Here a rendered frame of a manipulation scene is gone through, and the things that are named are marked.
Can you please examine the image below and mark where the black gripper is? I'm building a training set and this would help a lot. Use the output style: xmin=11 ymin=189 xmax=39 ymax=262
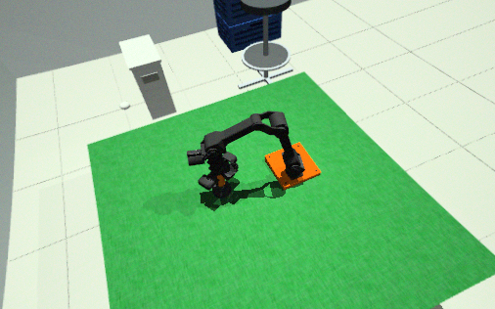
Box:
xmin=198 ymin=152 xmax=237 ymax=190

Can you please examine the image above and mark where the orange knob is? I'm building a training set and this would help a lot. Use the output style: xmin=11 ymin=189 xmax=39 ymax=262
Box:
xmin=217 ymin=174 xmax=225 ymax=187

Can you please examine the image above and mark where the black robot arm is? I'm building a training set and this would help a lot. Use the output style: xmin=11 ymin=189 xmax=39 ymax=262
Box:
xmin=187 ymin=110 xmax=305 ymax=181

